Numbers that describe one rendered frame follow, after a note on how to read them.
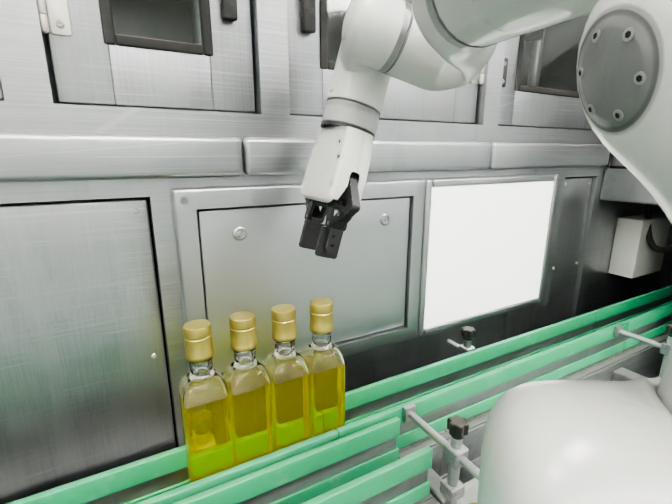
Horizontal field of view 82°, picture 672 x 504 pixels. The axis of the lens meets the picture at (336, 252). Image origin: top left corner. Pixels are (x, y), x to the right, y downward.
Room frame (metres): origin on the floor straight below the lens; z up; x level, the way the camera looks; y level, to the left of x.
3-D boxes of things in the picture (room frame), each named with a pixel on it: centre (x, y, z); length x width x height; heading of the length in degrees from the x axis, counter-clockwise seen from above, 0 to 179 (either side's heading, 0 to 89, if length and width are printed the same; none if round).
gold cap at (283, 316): (0.50, 0.07, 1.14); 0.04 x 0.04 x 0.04
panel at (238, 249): (0.78, -0.16, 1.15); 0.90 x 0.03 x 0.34; 119
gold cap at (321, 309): (0.53, 0.02, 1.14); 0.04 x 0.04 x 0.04
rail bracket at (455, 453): (0.49, -0.16, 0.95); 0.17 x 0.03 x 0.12; 29
